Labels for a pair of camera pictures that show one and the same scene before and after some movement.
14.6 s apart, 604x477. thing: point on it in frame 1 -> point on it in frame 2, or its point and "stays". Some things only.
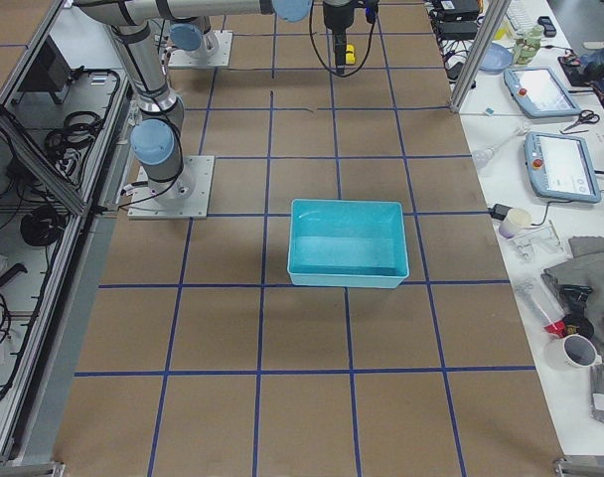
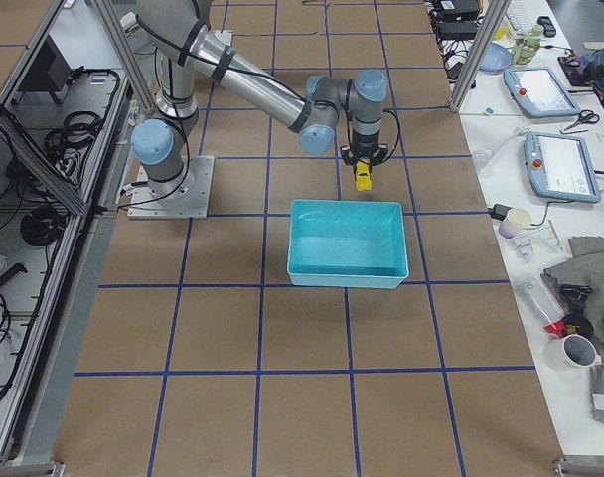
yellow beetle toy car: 350,55 -> 363,176
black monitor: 51,72 stays
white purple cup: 513,222 stays
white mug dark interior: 573,353 stays
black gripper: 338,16 -> 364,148
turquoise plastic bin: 348,243 stays
